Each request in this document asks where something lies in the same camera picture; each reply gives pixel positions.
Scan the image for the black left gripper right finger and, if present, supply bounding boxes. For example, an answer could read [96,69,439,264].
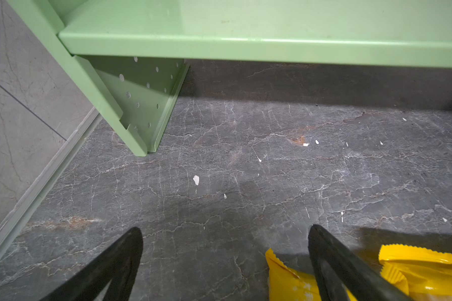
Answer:
[308,224,411,300]

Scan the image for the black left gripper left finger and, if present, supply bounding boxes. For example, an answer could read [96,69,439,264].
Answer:
[42,227,143,300]

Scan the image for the yellow spaghetti package left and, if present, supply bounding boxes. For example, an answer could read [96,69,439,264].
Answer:
[265,248,321,301]

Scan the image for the yellow Pastatime spaghetti package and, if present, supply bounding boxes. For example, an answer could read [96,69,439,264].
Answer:
[379,244,452,300]

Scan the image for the green metal shelf rack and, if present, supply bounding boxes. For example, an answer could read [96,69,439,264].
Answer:
[10,1,452,157]

